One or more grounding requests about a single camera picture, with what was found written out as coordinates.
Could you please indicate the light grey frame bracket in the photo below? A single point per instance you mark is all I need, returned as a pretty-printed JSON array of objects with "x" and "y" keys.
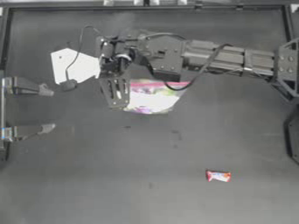
[
  {"x": 137, "y": 2},
  {"x": 181, "y": 2},
  {"x": 153, "y": 2},
  {"x": 108, "y": 2}
]

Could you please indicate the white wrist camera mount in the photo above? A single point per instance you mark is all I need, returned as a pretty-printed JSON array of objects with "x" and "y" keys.
[{"x": 87, "y": 68}]

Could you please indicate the red candy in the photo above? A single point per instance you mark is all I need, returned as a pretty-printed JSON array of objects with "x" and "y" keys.
[{"x": 217, "y": 176}]

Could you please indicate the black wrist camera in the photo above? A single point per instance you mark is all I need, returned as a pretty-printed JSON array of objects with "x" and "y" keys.
[{"x": 68, "y": 85}]

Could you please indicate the clear bag with pink zip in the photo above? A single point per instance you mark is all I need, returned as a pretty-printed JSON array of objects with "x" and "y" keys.
[{"x": 155, "y": 100}]

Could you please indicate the black metal frame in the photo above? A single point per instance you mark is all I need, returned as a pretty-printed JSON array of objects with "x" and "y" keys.
[{"x": 57, "y": 6}]

